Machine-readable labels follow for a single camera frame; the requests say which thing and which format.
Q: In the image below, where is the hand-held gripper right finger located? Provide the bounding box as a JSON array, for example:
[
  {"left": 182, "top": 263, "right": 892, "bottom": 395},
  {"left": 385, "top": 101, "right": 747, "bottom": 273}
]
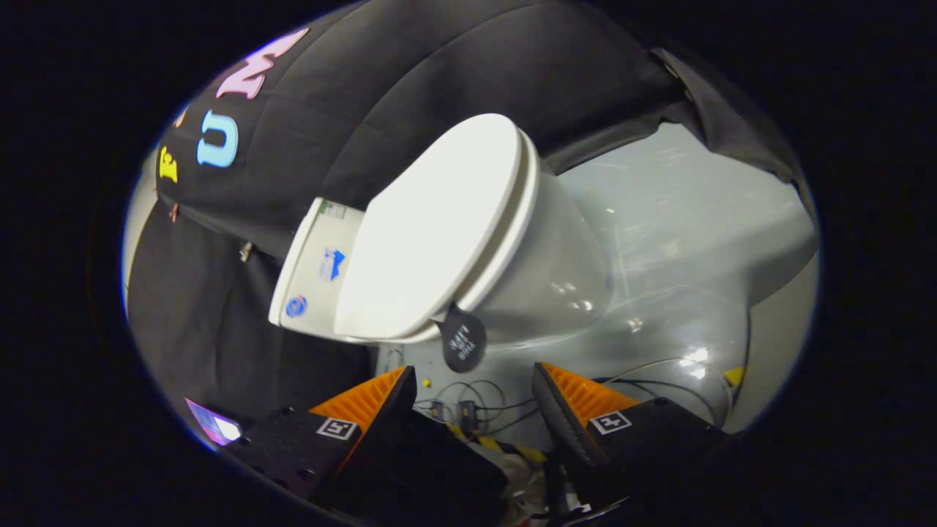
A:
[{"left": 532, "top": 361, "right": 725, "bottom": 513}]

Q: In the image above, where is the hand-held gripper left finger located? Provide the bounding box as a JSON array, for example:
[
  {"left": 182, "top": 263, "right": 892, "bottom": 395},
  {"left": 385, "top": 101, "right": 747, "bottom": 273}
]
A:
[{"left": 220, "top": 365, "right": 418, "bottom": 513}]

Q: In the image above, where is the black round lid handle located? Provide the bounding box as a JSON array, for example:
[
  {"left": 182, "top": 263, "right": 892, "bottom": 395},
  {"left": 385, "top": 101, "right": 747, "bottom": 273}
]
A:
[{"left": 433, "top": 304, "right": 487, "bottom": 374}]

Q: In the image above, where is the white toilet lid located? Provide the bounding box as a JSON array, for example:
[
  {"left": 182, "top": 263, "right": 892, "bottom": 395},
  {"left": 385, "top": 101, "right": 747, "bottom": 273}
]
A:
[{"left": 333, "top": 113, "right": 522, "bottom": 341}]

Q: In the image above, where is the white toilet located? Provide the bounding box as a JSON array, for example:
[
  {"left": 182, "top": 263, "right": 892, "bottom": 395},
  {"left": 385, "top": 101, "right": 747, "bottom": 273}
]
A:
[{"left": 269, "top": 128, "right": 614, "bottom": 348}]

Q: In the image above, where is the yellow black striped tape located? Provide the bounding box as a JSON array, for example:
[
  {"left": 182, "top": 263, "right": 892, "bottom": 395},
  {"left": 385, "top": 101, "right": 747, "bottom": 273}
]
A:
[{"left": 447, "top": 423, "right": 548, "bottom": 463}]

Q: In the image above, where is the dark cloth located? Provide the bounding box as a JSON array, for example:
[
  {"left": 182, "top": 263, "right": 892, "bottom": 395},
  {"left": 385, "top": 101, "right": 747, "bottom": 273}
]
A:
[{"left": 366, "top": 414, "right": 513, "bottom": 524}]

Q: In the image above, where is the computer monitor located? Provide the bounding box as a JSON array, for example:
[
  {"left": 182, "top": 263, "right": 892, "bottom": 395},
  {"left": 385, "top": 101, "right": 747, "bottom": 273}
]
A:
[{"left": 184, "top": 397, "right": 242, "bottom": 447}]

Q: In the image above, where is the black backdrop cloth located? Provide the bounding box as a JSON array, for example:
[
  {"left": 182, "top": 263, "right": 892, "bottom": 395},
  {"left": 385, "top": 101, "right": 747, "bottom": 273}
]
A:
[{"left": 124, "top": 0, "right": 817, "bottom": 433}]

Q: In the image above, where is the bundle of floor cables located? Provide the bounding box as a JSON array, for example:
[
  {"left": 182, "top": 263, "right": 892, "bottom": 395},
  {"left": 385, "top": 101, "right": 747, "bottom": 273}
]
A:
[{"left": 410, "top": 357, "right": 733, "bottom": 440}]

